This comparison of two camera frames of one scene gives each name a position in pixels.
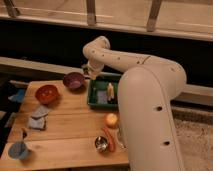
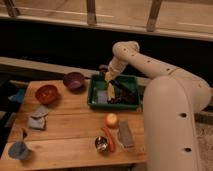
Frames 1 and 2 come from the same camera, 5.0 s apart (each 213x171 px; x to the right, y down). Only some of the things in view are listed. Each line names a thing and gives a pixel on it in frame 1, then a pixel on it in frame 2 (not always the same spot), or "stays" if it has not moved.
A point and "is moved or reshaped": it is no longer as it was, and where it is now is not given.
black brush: [85, 70] is moved or reshaped
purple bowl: [73, 81] stays
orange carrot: [109, 137] stays
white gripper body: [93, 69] -> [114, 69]
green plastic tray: [100, 83] stays
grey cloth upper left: [39, 112] stays
